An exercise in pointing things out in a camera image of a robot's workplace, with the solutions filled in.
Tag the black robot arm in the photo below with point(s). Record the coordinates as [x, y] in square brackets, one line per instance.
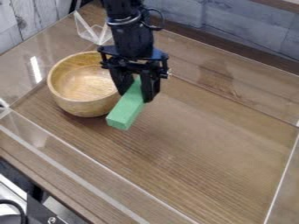
[124, 8]

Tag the wooden bowl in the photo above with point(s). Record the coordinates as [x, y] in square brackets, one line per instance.
[80, 85]

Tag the black metal bracket with bolt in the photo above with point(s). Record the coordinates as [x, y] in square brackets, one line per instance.
[38, 214]

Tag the clear acrylic corner bracket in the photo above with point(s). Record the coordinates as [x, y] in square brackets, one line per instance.
[96, 34]

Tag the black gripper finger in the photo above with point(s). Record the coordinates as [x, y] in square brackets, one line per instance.
[121, 78]
[149, 85]

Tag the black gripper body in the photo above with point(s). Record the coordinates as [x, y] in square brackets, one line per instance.
[132, 54]

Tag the green rectangular block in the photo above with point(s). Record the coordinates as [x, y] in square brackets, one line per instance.
[128, 107]

